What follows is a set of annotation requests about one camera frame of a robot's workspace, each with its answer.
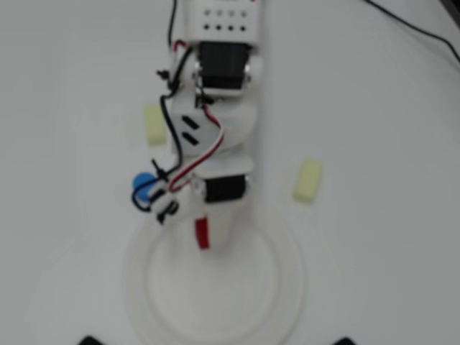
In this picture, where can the pale yellow sponge block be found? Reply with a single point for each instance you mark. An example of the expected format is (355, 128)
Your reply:
(152, 124)
(306, 182)

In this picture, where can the red cube block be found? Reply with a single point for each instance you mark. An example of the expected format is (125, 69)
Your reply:
(202, 233)

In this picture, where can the white round plate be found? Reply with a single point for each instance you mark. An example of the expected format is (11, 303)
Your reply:
(215, 298)

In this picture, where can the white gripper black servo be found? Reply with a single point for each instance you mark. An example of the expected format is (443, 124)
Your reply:
(226, 190)

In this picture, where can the blue cylinder block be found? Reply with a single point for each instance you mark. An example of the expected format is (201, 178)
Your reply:
(142, 180)

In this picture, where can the black stand foot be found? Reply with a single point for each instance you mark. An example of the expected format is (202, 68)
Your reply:
(92, 340)
(345, 340)

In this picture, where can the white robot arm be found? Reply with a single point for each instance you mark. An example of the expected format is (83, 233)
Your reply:
(230, 122)

